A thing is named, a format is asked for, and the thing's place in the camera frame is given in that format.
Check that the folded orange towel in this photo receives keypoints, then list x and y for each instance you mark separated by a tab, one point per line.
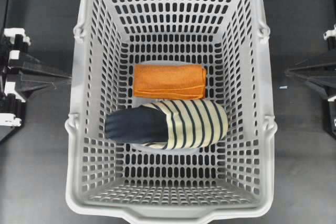
184	82

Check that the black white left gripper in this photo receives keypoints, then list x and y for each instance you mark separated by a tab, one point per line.
14	45

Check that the grey plastic shopping basket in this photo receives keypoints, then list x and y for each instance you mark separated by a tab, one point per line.
233	178

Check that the striped cream navy slipper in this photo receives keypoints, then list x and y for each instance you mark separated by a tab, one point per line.
169	125

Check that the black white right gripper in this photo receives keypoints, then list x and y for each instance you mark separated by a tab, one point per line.
320	77

